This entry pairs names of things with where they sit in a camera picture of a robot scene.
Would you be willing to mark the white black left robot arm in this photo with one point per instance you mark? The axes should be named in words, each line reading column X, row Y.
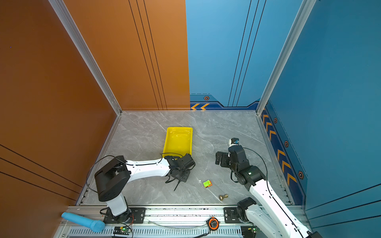
column 112, row 178

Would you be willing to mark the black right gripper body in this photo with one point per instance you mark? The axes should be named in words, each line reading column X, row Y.
column 234, row 167

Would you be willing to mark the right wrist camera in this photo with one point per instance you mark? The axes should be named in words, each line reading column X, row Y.
column 234, row 142

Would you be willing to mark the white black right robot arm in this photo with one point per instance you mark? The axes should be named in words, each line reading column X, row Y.
column 265, row 209

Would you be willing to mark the orange black tape measure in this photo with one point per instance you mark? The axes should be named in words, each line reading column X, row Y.
column 213, row 223

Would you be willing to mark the yellow plastic bin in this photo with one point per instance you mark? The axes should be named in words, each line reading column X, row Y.
column 178, row 141

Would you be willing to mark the right small circuit board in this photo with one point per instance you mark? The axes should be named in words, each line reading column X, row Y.
column 248, row 232

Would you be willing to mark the small brass fitting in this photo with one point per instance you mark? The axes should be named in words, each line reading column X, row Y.
column 222, row 197

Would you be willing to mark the blue cylindrical handle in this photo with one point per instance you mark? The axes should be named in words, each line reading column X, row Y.
column 93, row 225

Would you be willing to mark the green yellow small block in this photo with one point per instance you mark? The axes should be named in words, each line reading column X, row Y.
column 207, row 184

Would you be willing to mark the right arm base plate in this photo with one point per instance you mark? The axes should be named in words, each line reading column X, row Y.
column 234, row 215

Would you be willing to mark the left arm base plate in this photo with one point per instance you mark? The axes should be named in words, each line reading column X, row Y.
column 132, row 216

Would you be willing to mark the green circuit board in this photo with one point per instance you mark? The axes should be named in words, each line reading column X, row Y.
column 122, row 232

